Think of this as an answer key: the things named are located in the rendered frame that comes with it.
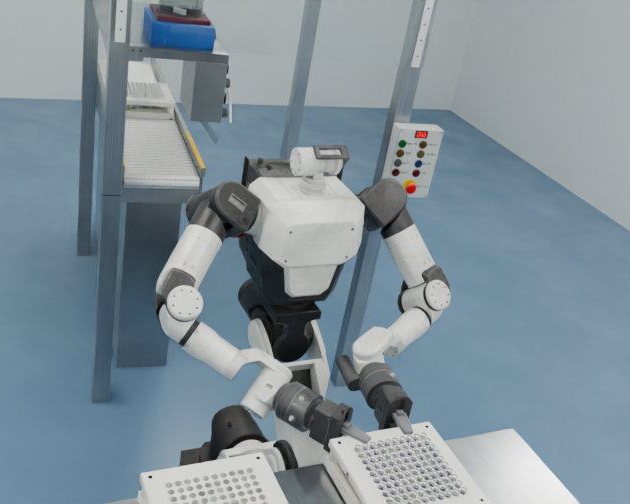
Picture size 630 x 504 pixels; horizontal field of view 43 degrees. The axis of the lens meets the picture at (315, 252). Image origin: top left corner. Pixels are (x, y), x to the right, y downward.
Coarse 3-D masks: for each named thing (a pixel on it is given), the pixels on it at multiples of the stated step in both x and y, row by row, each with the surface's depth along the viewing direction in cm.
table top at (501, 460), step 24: (504, 432) 187; (456, 456) 177; (480, 456) 178; (504, 456) 180; (528, 456) 181; (288, 480) 162; (312, 480) 163; (480, 480) 172; (504, 480) 173; (528, 480) 174; (552, 480) 175
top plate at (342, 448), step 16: (368, 432) 167; (384, 432) 168; (400, 432) 169; (416, 432) 170; (432, 432) 171; (336, 448) 162; (352, 448) 162; (368, 448) 163; (448, 448) 167; (352, 464) 158; (352, 480) 155; (368, 480) 155; (416, 480) 158; (464, 480) 160; (368, 496) 152; (416, 496) 154; (464, 496) 156; (480, 496) 157
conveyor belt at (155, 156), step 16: (144, 64) 379; (128, 80) 354; (144, 80) 358; (128, 128) 304; (144, 128) 307; (160, 128) 309; (176, 128) 312; (128, 144) 290; (144, 144) 293; (160, 144) 295; (176, 144) 298; (128, 160) 277; (144, 160) 280; (160, 160) 282; (176, 160) 284; (128, 176) 267; (144, 176) 269; (160, 176) 271; (176, 176) 273; (192, 176) 275
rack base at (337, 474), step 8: (328, 456) 166; (328, 464) 165; (336, 464) 164; (336, 472) 162; (336, 480) 162; (344, 480) 161; (344, 488) 159; (352, 488) 159; (344, 496) 159; (352, 496) 157
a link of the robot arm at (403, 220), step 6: (396, 216) 204; (402, 216) 203; (408, 216) 204; (390, 222) 205; (396, 222) 202; (402, 222) 202; (408, 222) 203; (384, 228) 207; (390, 228) 203; (396, 228) 202; (402, 228) 202; (384, 234) 204; (390, 234) 203
